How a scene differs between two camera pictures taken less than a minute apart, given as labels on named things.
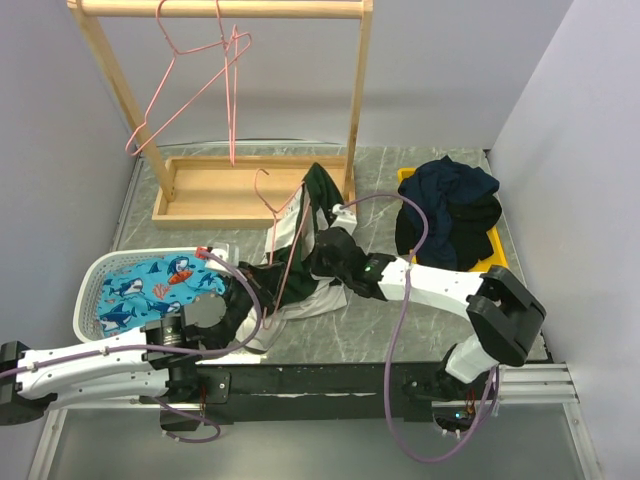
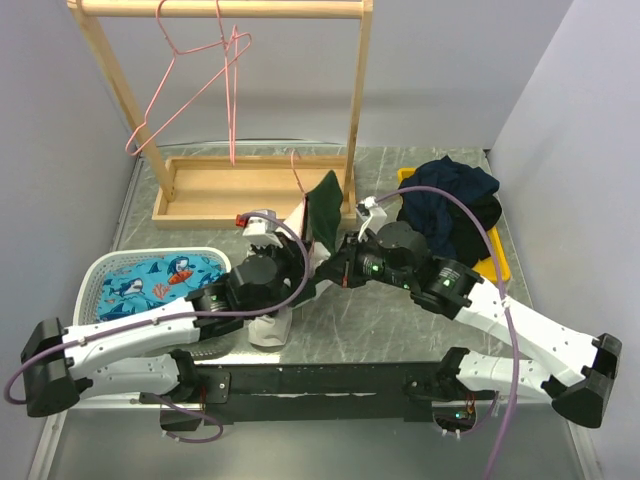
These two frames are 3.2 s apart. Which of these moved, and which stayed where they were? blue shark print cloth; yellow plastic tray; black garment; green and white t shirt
Moved: green and white t shirt
Stayed: blue shark print cloth; black garment; yellow plastic tray
